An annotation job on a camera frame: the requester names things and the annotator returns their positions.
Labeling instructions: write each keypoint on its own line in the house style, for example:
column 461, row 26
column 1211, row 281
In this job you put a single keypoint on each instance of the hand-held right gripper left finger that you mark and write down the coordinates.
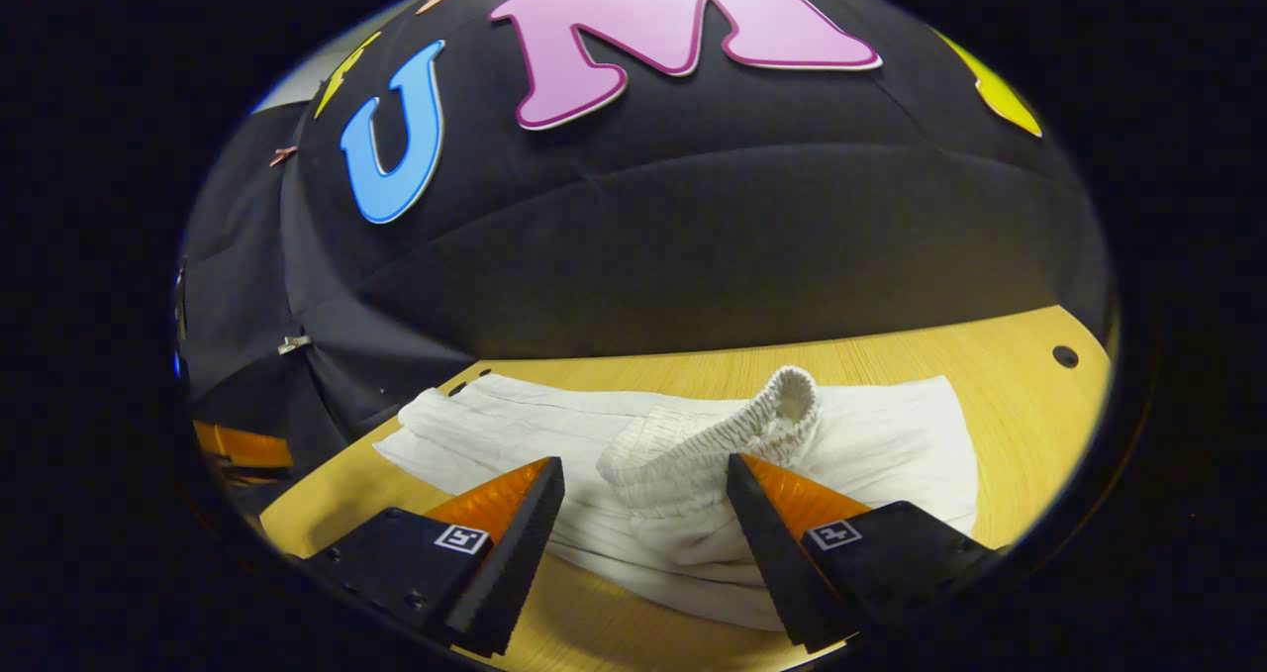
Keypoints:
column 520, row 553

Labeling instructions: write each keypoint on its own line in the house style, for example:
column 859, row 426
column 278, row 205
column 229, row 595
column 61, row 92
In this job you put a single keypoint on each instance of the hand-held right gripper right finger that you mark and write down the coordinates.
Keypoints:
column 767, row 553

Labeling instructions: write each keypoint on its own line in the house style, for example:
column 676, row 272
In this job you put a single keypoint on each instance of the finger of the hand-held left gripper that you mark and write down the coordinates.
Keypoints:
column 243, row 446

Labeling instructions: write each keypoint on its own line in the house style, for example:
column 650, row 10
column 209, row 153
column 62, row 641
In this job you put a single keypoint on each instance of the silver clip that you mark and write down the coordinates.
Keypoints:
column 294, row 344

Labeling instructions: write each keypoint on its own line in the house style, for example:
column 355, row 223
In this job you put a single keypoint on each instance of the white jeans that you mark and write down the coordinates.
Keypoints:
column 871, row 444

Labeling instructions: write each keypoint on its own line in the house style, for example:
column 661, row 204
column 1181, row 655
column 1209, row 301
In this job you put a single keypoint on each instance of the copper clip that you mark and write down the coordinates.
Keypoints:
column 284, row 155

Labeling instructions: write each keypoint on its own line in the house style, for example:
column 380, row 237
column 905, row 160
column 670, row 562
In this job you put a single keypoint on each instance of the black backdrop cloth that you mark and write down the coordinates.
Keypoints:
column 693, row 256

